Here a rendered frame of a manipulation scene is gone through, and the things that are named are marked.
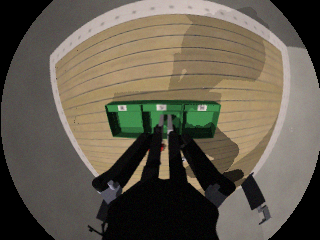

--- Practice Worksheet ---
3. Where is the green three-compartment bin rack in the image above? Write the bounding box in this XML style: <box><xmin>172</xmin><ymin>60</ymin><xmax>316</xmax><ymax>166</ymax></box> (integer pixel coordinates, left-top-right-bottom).
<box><xmin>105</xmin><ymin>100</ymin><xmax>221</xmax><ymax>139</ymax></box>

